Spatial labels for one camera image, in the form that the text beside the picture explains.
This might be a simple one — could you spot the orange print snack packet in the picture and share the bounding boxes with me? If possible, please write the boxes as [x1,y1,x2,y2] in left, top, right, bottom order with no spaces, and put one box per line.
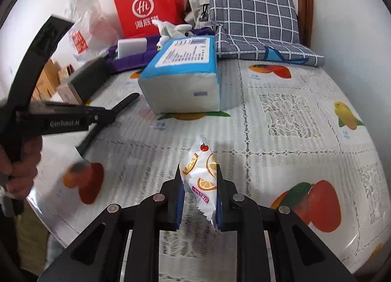
[179,135,219,232]

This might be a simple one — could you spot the white cloth glove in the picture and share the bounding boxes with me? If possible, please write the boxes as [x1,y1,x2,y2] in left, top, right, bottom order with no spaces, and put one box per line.
[152,19,194,51]

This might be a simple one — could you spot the person's left hand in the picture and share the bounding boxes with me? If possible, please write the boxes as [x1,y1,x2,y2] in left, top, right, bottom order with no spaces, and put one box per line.
[1,136,43,199]

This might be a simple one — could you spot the wooden furniture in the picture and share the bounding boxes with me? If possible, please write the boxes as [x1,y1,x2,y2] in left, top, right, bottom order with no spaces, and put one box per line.
[32,59,60,101]

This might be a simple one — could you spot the brown patterned box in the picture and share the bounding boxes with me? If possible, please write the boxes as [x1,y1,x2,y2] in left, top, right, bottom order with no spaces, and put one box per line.
[58,64,74,84]

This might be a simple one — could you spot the dark green gold box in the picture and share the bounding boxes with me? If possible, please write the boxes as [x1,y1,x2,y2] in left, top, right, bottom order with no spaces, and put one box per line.
[57,57,111,105]

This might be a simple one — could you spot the fruit print lace tablecloth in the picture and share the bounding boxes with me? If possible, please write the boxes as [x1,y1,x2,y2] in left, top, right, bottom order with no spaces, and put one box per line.
[28,59,390,273]

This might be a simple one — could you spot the blue tissue pack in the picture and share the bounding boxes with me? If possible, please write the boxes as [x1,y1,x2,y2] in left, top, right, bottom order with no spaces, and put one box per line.
[139,35,221,114]

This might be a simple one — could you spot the white plastic shopping bag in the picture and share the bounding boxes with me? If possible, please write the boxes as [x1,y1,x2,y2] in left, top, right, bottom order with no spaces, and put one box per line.
[65,0,120,63]

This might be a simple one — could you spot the purple fabric storage tray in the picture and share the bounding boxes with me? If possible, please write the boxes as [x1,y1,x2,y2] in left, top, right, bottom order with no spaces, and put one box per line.
[98,25,214,75]

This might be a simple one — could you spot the white foam sponge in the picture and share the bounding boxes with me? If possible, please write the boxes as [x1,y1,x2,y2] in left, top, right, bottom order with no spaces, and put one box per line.
[117,38,147,59]

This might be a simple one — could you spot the grey plaid cushion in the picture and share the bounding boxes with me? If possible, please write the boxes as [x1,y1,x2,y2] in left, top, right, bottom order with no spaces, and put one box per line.
[209,0,325,67]

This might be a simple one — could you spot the grey small backpack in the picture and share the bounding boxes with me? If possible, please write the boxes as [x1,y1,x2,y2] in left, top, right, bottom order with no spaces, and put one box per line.
[184,0,211,29]

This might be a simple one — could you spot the red paper shopping bag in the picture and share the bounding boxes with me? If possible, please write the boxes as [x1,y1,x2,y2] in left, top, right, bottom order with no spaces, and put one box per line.
[114,0,184,38]

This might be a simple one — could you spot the wooden door frame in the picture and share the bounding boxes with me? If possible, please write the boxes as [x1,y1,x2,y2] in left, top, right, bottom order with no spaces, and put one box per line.
[298,0,314,47]

